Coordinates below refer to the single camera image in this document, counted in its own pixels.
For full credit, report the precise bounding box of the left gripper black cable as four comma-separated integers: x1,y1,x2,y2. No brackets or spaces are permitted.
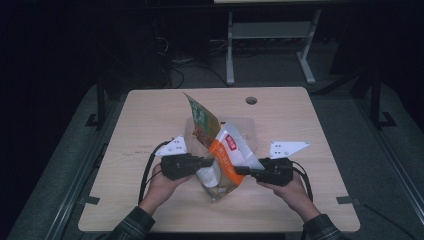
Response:
137,139,173,205

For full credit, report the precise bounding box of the green and red snack packet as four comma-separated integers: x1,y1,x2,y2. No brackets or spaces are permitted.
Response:
182,91,222,149

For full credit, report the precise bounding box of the orange and white snack packet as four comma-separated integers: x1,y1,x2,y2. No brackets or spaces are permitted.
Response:
209,121,266,186

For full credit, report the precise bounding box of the person's right hand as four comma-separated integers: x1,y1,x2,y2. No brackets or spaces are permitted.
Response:
256,179,321,224

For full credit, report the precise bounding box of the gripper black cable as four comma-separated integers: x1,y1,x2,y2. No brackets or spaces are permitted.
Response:
137,139,173,205
291,160,314,203

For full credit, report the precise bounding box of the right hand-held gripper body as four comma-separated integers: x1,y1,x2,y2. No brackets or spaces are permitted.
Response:
256,141,312,187

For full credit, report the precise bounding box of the person's left hand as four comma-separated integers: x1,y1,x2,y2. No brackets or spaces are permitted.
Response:
139,164,192,216

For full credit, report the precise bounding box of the white metal table frame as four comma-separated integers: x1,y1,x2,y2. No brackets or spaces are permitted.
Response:
225,9,323,86

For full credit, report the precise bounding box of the clear plastic container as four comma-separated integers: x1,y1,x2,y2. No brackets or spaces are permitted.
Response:
183,115,258,158

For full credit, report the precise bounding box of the grey tape strip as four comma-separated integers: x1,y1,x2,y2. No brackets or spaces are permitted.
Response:
335,195,362,206
78,195,101,206

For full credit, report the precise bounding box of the black floor cable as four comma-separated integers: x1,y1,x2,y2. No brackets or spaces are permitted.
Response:
163,36,231,89

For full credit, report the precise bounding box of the black metal stand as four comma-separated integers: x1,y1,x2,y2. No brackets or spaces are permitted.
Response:
369,68,398,131
84,74,108,131

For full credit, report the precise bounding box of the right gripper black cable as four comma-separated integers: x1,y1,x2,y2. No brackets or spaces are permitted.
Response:
291,160,314,203

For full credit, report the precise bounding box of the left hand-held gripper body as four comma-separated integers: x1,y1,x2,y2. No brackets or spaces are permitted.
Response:
154,134,201,182

